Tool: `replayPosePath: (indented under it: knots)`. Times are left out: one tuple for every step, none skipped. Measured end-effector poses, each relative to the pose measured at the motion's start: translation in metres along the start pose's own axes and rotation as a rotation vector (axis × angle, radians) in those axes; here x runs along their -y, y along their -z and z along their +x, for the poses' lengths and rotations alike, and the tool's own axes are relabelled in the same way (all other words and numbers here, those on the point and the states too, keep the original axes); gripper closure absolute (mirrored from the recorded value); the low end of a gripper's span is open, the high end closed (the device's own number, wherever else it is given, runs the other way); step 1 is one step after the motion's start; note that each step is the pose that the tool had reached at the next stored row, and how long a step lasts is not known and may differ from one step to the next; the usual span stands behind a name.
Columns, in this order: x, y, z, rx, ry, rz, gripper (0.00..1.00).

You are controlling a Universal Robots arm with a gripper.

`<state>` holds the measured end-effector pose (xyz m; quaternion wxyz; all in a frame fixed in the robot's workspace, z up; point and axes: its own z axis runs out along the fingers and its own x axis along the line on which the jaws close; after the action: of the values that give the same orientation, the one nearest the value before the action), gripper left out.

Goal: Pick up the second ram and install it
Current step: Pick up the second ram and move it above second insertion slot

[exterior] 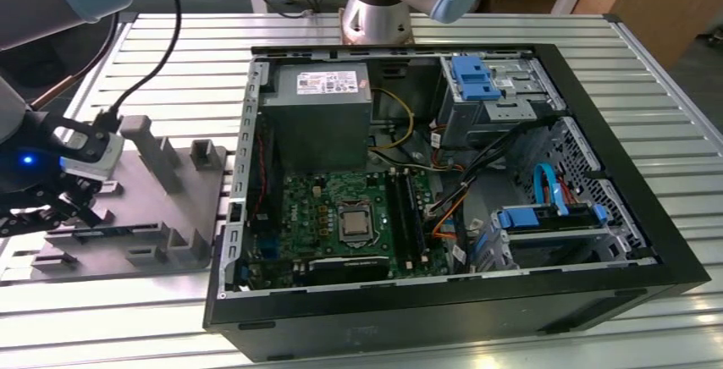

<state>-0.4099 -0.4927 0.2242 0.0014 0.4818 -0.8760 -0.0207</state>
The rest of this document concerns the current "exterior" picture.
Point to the green motherboard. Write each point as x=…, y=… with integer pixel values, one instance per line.
x=305, y=199

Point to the black RAM slot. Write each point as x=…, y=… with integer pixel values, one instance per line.
x=402, y=225

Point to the grey plastic parts rack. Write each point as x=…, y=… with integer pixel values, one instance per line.
x=193, y=208

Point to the grey metal optical drive cage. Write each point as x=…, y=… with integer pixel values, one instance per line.
x=509, y=113

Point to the black graphics card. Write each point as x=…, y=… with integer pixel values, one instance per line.
x=350, y=271

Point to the black open PC case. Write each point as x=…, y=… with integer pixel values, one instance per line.
x=453, y=314

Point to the silver CPU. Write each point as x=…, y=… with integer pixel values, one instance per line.
x=356, y=222

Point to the blue plastic drive carrier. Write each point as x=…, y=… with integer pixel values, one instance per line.
x=474, y=85

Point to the hard disk in blue carrier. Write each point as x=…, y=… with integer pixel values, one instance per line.
x=526, y=218

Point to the grey power supply unit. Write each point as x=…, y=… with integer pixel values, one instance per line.
x=317, y=132

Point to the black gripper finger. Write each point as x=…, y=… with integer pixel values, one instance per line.
x=29, y=221
x=82, y=204

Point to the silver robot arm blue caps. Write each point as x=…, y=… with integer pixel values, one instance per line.
x=373, y=13

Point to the CPU socket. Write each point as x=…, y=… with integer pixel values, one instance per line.
x=357, y=243

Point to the black office chair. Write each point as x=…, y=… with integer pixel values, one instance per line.
x=34, y=64

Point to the grey metal disk bay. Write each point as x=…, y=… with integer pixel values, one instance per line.
x=557, y=235

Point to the brown wooden cabinet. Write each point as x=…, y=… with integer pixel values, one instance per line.
x=666, y=5

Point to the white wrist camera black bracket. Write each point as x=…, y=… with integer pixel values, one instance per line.
x=107, y=149

